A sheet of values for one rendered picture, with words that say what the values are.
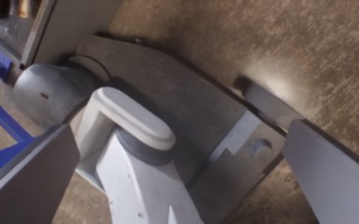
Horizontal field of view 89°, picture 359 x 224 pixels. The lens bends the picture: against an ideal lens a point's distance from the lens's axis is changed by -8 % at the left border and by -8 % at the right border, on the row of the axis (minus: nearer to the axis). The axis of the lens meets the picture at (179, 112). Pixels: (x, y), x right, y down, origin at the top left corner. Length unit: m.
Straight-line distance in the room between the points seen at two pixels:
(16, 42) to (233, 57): 0.63
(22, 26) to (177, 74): 0.44
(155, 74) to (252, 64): 0.31
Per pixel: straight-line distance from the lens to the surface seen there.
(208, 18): 0.69
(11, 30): 0.72
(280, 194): 0.83
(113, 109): 0.42
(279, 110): 0.50
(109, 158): 0.43
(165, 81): 0.52
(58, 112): 0.46
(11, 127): 0.90
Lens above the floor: 0.67
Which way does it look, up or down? 72 degrees down
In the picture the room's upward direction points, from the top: 134 degrees counter-clockwise
